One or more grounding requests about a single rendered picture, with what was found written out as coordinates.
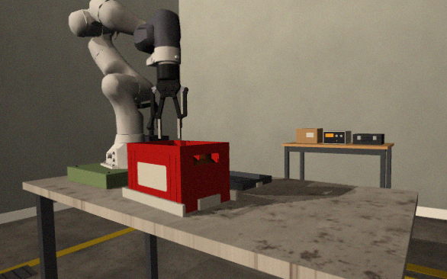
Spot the red plastic crate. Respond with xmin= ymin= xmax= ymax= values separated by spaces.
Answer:
xmin=127 ymin=140 xmax=230 ymax=213

